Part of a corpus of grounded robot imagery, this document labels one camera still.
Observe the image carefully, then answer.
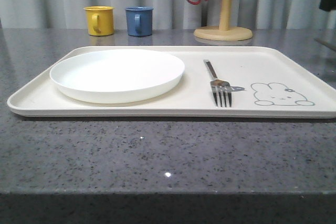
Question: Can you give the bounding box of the silver metal fork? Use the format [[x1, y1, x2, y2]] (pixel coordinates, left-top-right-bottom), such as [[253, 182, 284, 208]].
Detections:
[[203, 59, 232, 108]]

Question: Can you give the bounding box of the wooden mug tree stand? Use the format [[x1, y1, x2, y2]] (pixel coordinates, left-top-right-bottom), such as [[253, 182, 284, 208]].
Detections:
[[194, 0, 253, 41]]

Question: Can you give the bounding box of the yellow enamel mug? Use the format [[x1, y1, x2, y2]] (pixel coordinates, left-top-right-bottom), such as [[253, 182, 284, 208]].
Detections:
[[84, 6, 114, 36]]

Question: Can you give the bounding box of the cream rabbit serving tray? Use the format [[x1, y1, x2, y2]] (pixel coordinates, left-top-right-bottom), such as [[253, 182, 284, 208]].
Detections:
[[7, 46, 335, 119]]

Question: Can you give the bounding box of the blue enamel mug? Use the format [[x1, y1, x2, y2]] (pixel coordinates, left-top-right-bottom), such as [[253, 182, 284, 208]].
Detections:
[[125, 6, 153, 37]]

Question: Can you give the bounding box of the white round plate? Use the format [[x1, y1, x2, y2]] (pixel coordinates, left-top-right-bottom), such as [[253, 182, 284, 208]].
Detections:
[[49, 49, 185, 104]]

